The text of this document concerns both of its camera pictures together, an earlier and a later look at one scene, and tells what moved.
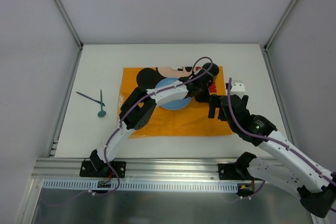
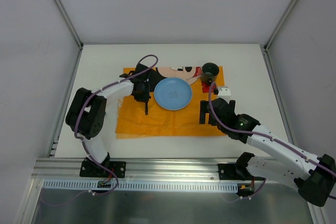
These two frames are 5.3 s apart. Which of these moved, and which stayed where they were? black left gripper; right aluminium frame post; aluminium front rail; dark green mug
Moved: black left gripper
Stayed: aluminium front rail; dark green mug; right aluminium frame post
